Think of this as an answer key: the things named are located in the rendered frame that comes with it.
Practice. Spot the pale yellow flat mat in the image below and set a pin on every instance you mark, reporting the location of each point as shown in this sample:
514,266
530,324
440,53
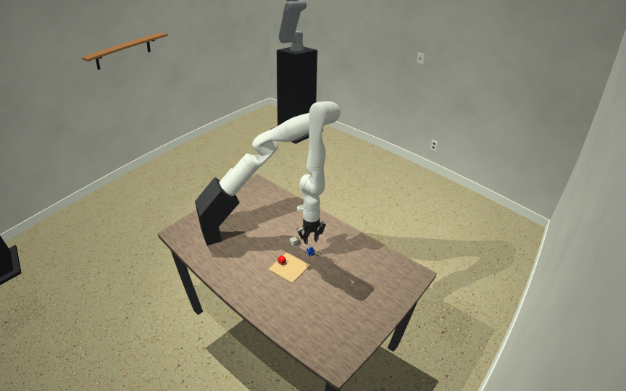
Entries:
291,269

